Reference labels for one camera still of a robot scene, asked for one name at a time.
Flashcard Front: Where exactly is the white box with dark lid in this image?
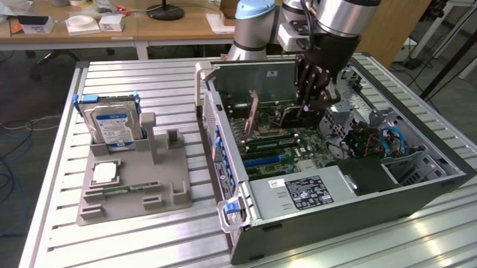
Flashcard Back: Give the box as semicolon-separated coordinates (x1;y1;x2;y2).
18;15;55;35

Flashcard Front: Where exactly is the CPU socket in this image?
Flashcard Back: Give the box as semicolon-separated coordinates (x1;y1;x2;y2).
252;122;295;139

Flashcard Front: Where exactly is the black stand leg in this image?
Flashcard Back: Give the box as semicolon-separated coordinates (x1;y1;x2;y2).
419;33;477;100

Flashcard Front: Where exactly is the wooden desk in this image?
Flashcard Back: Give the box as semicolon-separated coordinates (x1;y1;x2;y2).
0;0;340;61

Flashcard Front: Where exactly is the grey power supply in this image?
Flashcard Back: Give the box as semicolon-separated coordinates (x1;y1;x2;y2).
249;166;360;222

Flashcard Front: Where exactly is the white floor cable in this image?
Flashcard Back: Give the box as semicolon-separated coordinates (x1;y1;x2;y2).
0;114;61;132

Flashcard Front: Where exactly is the brown cardboard box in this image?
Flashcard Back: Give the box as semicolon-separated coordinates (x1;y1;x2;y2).
218;0;240;20

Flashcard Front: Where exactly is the open black PC case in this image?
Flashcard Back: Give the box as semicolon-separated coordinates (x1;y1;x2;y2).
196;52;477;266

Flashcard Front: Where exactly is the blue floor cable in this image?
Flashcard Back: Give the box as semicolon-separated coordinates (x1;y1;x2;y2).
0;133;37;238

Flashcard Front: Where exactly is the black green graphics card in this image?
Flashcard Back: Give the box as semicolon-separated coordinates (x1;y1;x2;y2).
244;88;325;147

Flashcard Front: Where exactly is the black camera cable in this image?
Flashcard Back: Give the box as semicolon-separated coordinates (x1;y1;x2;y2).
301;0;323;51

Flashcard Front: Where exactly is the black chair base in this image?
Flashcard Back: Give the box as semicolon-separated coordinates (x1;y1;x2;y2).
26;49;82;82

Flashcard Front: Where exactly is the grey parts rack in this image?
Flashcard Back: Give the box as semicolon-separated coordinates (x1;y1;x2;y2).
75;112;196;227

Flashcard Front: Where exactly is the small white box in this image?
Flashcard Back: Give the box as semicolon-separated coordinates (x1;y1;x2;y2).
99;14;126;32

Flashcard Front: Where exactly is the green motherboard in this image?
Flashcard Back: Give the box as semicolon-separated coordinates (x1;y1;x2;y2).
224;94;339;179

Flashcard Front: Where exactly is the green RAM stick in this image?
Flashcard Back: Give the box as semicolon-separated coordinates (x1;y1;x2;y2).
101;183;160;196

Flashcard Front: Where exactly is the white table frame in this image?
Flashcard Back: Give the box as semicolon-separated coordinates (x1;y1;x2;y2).
421;0;477;80

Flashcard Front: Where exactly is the open grey disk bay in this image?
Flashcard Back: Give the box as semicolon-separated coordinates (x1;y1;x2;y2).
380;146;451;188

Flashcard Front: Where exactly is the blue expansion slot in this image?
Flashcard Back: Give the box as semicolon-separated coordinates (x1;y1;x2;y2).
242;155;282;168

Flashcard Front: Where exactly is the white square holder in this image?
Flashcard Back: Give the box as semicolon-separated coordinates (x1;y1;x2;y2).
66;15;102;36

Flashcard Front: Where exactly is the blue data wire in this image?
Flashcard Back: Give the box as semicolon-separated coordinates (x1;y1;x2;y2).
379;125;408;157

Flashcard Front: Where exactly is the red black twisted wire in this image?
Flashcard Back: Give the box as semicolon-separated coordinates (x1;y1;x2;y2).
364;132;381;159

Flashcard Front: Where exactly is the perforated metal disk cage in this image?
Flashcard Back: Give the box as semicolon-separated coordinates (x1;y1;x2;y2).
323;82;369;146

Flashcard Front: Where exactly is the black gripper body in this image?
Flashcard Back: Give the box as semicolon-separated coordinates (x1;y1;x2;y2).
305;32;364;74

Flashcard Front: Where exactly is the silver chipset heatsink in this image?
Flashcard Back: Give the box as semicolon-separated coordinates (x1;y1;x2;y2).
299;159;327;171

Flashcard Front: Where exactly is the wooden cabinet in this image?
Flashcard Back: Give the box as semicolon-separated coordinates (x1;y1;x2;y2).
351;0;437;68

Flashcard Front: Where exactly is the white paper booklet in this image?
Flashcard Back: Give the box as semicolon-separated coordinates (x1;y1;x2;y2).
206;12;237;35

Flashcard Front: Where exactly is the silver CPU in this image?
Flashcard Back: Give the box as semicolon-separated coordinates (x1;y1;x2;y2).
91;164;118;185

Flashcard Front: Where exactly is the hard disk with blue carrier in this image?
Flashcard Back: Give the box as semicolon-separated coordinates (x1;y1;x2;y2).
73;93;145;153

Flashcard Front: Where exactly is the black round lamp base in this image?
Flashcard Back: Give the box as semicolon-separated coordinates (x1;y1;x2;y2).
146;0;186;21

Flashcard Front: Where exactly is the white floor box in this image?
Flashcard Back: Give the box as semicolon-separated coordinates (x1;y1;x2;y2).
395;37;419;64

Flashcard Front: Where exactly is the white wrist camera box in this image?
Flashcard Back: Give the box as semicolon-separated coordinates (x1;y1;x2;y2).
278;21;313;52

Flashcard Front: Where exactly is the black power connector bundle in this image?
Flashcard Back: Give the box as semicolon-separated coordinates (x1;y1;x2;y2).
341;124;380;160

